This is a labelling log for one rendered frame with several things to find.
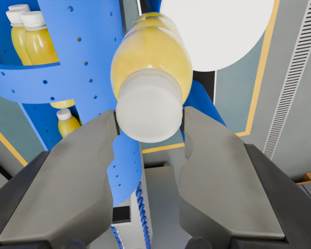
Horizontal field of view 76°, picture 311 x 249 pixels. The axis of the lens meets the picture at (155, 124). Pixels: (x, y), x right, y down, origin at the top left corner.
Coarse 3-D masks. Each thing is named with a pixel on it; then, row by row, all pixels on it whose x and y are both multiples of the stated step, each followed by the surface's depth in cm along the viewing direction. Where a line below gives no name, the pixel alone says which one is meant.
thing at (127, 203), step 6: (120, 204) 108; (126, 204) 108; (114, 210) 104; (120, 210) 103; (126, 210) 103; (114, 216) 101; (120, 216) 101; (126, 216) 101; (114, 222) 100; (120, 222) 100; (126, 222) 100
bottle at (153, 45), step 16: (144, 16) 22; (160, 16) 22; (128, 32) 18; (144, 32) 14; (160, 32) 15; (176, 32) 18; (128, 48) 13; (144, 48) 13; (160, 48) 13; (176, 48) 14; (112, 64) 15; (128, 64) 13; (144, 64) 12; (160, 64) 12; (176, 64) 13; (112, 80) 14; (128, 80) 12; (176, 80) 13; (192, 80) 15
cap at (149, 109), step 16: (144, 80) 11; (160, 80) 11; (128, 96) 10; (144, 96) 10; (160, 96) 10; (176, 96) 11; (128, 112) 11; (144, 112) 11; (160, 112) 11; (176, 112) 11; (128, 128) 12; (144, 128) 12; (160, 128) 12; (176, 128) 12
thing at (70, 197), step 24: (96, 120) 11; (72, 144) 9; (96, 144) 9; (48, 168) 7; (72, 168) 7; (96, 168) 7; (48, 192) 6; (72, 192) 6; (96, 192) 6; (24, 216) 6; (48, 216) 6; (72, 216) 6; (96, 216) 6; (0, 240) 5; (24, 240) 5; (48, 240) 5
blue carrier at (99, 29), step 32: (0, 0) 43; (32, 0) 47; (64, 0) 28; (96, 0) 31; (0, 32) 44; (64, 32) 30; (96, 32) 33; (0, 64) 33; (64, 64) 32; (96, 64) 36; (32, 96) 35; (64, 96) 36; (96, 96) 39; (128, 160) 56; (128, 192) 63
